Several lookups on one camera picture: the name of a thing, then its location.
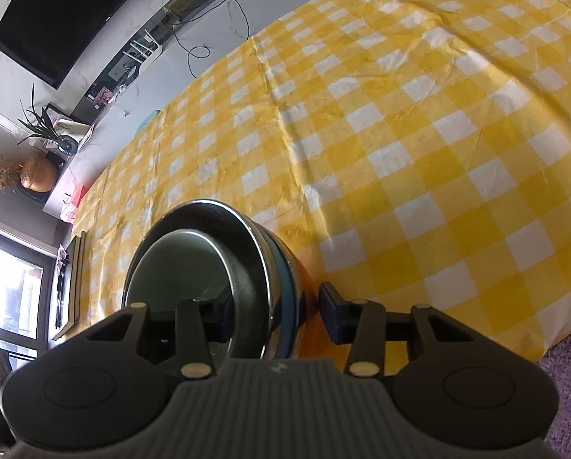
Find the green ceramic bowl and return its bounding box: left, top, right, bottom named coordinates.
left=126, top=229, right=234, bottom=378

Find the blue steel bowl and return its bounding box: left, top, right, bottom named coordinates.
left=261, top=227, right=304, bottom=360

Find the black notebook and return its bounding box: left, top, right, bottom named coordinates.
left=48, top=231, right=86, bottom=341

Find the pink storage box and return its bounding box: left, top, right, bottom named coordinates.
left=61, top=184, right=88, bottom=224

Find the yellow checked tablecloth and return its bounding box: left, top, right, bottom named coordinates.
left=74, top=0, right=571, bottom=360

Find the blue plastic stool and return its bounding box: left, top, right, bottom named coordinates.
left=135, top=110, right=161, bottom=136

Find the blue glass vase plant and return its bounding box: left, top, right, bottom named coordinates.
left=19, top=87, right=79, bottom=156

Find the gold acorn vase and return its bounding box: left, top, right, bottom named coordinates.
left=0, top=152, right=58, bottom=193

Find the pink photo card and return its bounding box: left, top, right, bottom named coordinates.
left=94, top=86, right=114, bottom=109

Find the white wifi router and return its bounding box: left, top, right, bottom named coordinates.
left=123, top=29, right=163, bottom=75

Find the white marble tv console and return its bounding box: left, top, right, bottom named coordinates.
left=42, top=0, right=334, bottom=221

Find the black television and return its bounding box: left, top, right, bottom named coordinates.
left=0, top=0, right=127, bottom=88

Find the black cable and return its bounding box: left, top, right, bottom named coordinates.
left=171, top=0, right=253, bottom=80

